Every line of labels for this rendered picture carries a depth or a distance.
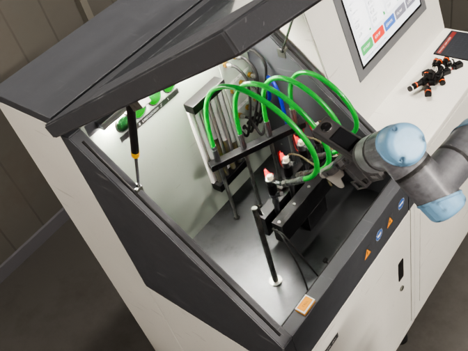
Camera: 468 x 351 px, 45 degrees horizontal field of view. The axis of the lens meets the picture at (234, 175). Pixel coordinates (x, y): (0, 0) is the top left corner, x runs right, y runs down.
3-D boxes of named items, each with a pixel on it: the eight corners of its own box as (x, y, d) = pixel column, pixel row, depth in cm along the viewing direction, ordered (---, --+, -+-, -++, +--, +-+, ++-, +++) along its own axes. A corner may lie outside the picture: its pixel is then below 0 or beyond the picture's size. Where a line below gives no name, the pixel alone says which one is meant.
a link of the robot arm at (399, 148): (409, 177, 95) (376, 139, 95) (382, 183, 106) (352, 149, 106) (441, 147, 97) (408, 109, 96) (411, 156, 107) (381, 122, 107)
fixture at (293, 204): (289, 258, 175) (281, 226, 164) (263, 245, 180) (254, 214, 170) (347, 185, 190) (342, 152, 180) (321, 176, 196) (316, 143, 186)
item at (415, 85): (435, 103, 187) (435, 90, 183) (404, 95, 193) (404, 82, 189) (464, 65, 198) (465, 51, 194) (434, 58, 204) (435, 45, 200)
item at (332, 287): (301, 366, 153) (292, 336, 143) (287, 358, 156) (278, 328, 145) (408, 212, 182) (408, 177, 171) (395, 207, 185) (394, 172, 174)
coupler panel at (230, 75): (244, 133, 187) (222, 53, 166) (236, 130, 189) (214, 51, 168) (267, 109, 193) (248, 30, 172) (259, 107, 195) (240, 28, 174)
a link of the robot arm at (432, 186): (487, 182, 101) (446, 135, 101) (454, 222, 97) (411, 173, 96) (457, 191, 108) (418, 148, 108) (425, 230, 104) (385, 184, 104)
